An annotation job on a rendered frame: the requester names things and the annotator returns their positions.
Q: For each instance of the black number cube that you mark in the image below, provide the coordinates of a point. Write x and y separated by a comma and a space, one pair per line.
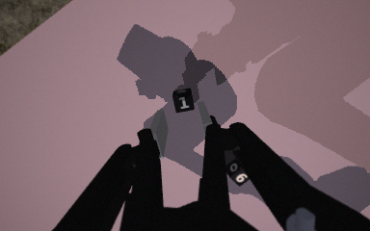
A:
237, 174
183, 100

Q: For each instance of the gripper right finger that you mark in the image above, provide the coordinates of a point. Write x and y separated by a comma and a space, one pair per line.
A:
295, 204

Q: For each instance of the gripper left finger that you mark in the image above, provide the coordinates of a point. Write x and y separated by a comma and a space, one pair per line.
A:
98, 206

